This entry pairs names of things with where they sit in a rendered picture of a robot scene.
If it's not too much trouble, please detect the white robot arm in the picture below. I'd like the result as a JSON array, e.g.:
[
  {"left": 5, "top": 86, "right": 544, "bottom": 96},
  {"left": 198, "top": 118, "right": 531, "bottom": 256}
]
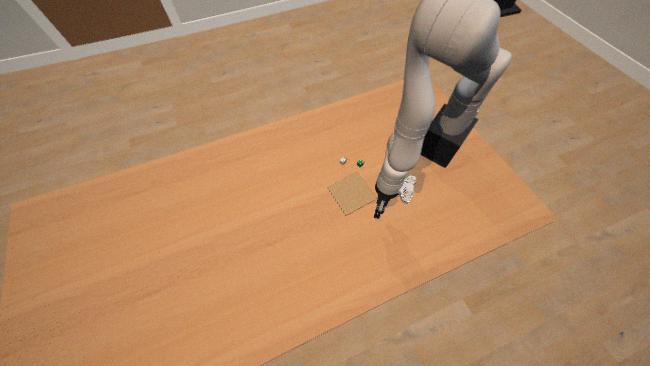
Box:
[{"left": 376, "top": 0, "right": 512, "bottom": 204}]

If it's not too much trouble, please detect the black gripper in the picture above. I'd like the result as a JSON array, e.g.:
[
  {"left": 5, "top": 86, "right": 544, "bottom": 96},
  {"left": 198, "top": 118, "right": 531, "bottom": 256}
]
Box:
[{"left": 375, "top": 184, "right": 398, "bottom": 214}]

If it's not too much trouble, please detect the tan square mat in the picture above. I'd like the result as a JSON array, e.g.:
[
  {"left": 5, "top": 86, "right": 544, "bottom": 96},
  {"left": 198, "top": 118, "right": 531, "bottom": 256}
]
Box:
[{"left": 327, "top": 172, "right": 377, "bottom": 216}]

